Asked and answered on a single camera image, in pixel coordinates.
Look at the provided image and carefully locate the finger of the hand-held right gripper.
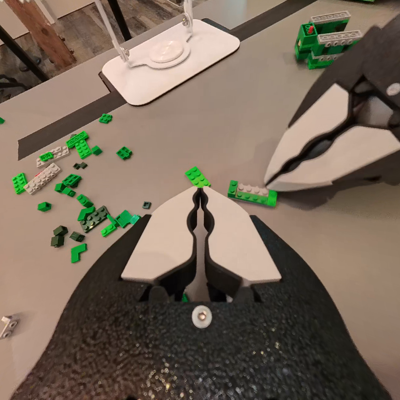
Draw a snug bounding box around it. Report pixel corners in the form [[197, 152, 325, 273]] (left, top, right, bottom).
[[265, 126, 397, 192], [264, 83, 355, 186]]

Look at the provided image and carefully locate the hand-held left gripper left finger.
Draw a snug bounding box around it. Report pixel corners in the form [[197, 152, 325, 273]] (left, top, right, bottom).
[[120, 187, 200, 301]]

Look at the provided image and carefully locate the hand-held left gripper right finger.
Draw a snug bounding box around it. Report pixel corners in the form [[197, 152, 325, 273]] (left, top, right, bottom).
[[200, 187, 283, 303]]

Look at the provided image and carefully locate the green and grey brick assembly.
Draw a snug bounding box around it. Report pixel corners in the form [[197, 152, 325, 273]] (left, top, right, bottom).
[[227, 180, 278, 208]]

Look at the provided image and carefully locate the bright green brick plate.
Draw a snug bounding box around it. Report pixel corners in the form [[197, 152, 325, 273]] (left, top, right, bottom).
[[185, 166, 211, 189]]

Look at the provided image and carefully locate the pile of building bricks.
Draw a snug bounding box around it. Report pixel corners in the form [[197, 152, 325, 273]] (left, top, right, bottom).
[[12, 113, 152, 264]]

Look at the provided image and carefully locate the grey desk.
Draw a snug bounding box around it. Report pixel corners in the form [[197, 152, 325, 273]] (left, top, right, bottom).
[[0, 0, 400, 400]]

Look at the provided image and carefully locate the green and grey brick model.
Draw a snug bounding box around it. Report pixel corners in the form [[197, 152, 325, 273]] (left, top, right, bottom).
[[294, 11, 364, 70]]

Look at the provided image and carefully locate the black metal table leg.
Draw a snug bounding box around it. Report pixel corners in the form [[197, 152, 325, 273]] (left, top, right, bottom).
[[108, 0, 132, 42], [0, 25, 48, 82]]

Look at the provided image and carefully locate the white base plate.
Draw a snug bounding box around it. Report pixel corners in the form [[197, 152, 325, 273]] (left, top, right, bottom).
[[101, 19, 241, 107]]

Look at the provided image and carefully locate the grey bracket brick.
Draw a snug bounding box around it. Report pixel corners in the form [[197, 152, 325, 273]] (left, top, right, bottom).
[[0, 315, 19, 340]]

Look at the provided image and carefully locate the wooden post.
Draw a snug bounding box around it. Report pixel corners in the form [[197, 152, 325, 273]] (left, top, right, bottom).
[[5, 0, 77, 68]]

